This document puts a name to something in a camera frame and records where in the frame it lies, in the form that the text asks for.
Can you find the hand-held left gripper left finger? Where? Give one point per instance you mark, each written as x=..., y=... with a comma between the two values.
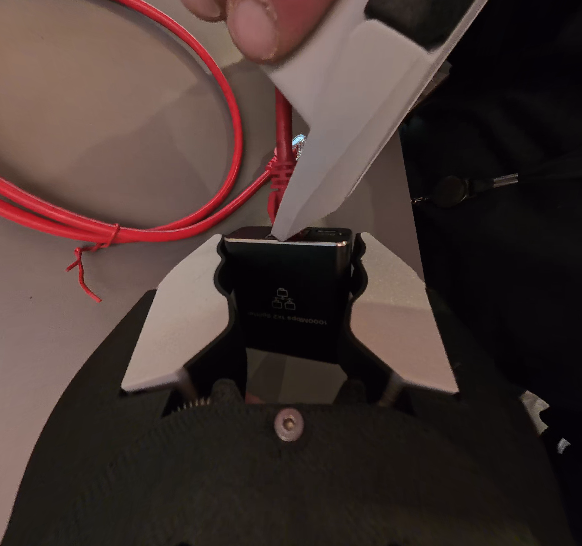
x=182, y=318

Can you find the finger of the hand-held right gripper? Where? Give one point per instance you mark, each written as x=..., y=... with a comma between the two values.
x=354, y=100

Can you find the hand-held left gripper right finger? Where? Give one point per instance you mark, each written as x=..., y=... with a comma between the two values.
x=400, y=323

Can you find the black ethernet splitter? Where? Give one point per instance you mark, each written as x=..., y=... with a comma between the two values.
x=291, y=282

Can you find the person's right hand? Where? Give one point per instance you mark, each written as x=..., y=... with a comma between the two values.
x=273, y=0

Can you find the red twist tie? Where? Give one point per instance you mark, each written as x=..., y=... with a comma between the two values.
x=113, y=235

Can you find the black badge reel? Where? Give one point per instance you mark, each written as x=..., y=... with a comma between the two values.
x=450, y=190

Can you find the person's dark clothing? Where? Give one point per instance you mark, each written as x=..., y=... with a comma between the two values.
x=523, y=100

